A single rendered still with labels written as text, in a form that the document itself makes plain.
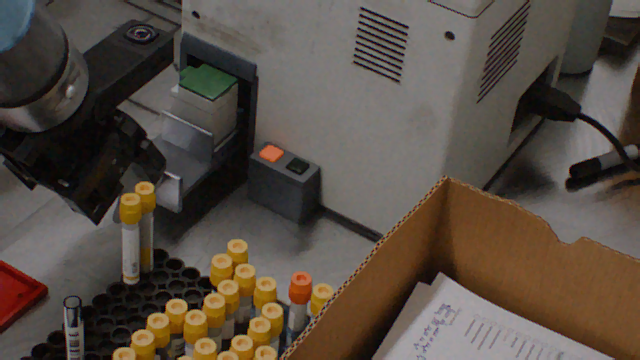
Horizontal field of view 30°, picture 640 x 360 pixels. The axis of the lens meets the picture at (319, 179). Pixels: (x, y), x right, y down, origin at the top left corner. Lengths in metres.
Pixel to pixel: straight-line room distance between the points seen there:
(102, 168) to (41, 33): 0.16
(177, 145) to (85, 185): 0.20
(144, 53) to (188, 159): 0.17
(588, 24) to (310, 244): 0.41
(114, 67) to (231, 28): 0.16
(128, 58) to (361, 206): 0.26
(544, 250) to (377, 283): 0.13
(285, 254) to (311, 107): 0.13
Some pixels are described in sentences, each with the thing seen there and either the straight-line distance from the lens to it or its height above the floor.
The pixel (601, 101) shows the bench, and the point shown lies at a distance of 1.32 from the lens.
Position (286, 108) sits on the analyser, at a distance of 1.07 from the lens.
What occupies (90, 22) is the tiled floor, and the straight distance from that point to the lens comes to 2.92.
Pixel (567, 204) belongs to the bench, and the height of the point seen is 0.88.
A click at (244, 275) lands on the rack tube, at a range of 0.88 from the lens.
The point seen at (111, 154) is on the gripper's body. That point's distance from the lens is 0.93.
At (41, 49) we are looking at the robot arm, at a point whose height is 1.16.
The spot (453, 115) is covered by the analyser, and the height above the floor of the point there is 1.04.
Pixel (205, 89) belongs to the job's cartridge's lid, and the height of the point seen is 0.98.
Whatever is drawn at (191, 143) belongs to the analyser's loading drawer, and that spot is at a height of 0.93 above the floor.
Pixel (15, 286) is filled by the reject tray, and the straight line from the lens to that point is 1.04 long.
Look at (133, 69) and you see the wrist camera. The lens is 0.94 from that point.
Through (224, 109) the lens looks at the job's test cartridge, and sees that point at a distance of 1.08.
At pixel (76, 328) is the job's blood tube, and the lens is 0.89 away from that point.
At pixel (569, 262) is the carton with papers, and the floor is 1.00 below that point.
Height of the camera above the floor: 1.62
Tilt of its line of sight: 40 degrees down
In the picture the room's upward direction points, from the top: 7 degrees clockwise
